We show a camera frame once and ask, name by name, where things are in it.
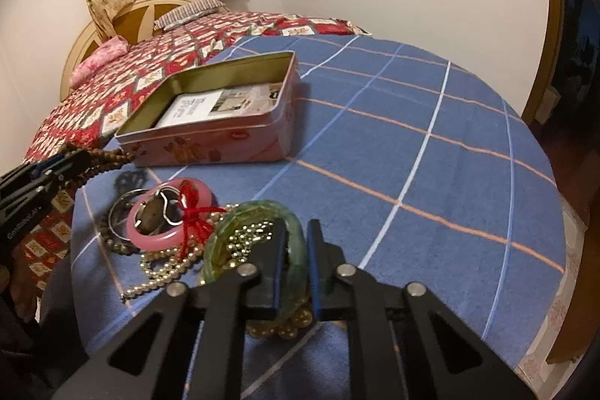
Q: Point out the blue plaid tablecloth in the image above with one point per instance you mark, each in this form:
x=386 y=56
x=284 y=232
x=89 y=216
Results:
x=415 y=167

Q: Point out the small silver bead strand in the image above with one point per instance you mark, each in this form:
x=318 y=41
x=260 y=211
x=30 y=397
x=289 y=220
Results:
x=238 y=246

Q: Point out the silver metal bangle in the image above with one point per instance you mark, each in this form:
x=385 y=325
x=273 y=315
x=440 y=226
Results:
x=118 y=213

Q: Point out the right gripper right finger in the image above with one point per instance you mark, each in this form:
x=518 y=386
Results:
x=404 y=342

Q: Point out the green jade bangle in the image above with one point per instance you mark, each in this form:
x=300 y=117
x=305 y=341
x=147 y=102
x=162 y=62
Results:
x=296 y=261

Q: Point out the pink pillow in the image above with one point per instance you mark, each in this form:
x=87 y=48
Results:
x=106 y=53

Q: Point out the silver watch band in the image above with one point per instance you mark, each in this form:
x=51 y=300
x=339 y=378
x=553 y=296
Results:
x=159 y=212

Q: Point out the brown wooden door frame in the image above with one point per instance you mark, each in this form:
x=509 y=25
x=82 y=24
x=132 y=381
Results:
x=548 y=59

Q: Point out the striped pillow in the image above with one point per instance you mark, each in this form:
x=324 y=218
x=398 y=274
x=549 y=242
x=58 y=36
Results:
x=188 y=12

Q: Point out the pink jade bangle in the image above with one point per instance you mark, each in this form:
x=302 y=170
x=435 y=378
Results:
x=173 y=237

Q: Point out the red patchwork bedspread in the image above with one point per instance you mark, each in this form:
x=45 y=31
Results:
x=91 y=114

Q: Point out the red tassel knot charm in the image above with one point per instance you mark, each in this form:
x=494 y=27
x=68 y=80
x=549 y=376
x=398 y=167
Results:
x=196 y=229

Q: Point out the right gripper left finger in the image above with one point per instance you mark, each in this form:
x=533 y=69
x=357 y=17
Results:
x=188 y=342

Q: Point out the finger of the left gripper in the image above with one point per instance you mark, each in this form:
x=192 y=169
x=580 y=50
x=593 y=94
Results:
x=57 y=168
x=21 y=195

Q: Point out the pink metal tin box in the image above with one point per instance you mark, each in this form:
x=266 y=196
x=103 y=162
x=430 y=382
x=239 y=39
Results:
x=265 y=137

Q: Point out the cream wooden headboard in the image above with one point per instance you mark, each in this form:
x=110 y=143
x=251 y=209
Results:
x=134 y=22

